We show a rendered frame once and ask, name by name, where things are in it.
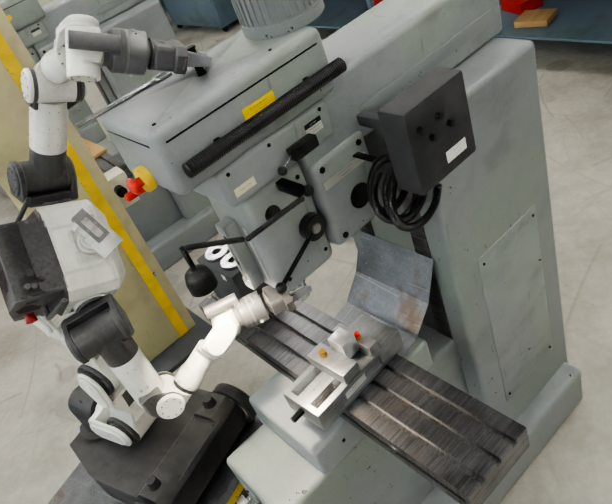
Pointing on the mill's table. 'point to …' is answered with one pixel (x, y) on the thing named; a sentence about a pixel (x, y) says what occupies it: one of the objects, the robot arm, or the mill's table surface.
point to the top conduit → (263, 118)
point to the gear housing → (265, 158)
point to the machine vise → (301, 398)
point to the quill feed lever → (313, 228)
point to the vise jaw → (334, 364)
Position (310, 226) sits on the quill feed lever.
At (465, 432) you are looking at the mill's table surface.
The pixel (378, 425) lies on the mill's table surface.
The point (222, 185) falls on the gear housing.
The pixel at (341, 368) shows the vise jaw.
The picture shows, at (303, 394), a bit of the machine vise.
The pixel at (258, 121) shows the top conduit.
